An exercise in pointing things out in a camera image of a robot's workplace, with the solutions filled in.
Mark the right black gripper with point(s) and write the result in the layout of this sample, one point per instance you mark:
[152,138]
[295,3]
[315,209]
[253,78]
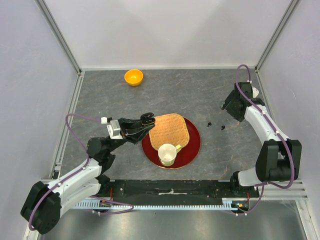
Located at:
[231,97]

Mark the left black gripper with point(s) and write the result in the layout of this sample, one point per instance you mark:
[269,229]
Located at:
[127,126]

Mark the black earbud charging case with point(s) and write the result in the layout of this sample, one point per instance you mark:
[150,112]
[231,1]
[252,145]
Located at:
[147,119]

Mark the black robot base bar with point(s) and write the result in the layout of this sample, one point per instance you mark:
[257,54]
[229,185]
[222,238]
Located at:
[121,188]

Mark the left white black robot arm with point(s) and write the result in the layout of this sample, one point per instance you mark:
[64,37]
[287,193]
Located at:
[46,203]

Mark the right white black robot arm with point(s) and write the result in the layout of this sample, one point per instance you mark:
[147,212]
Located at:
[278,162]

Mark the woven bamboo tray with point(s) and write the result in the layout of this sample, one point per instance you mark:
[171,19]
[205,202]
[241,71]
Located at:
[169,129]

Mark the cream mug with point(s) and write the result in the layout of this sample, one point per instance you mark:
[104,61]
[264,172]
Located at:
[167,154]

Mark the orange bowl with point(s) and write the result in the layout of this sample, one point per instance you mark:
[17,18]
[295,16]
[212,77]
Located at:
[134,77]

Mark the red round plate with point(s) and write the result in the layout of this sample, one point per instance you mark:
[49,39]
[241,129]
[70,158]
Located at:
[184,157]

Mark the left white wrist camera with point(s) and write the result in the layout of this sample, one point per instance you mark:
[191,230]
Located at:
[113,128]

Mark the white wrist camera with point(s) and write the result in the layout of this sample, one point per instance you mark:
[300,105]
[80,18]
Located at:
[255,91]
[113,128]

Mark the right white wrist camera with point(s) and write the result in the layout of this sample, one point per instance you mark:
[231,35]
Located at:
[255,91]

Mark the white slotted cable duct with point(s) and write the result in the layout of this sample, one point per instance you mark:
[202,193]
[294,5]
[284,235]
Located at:
[95,204]

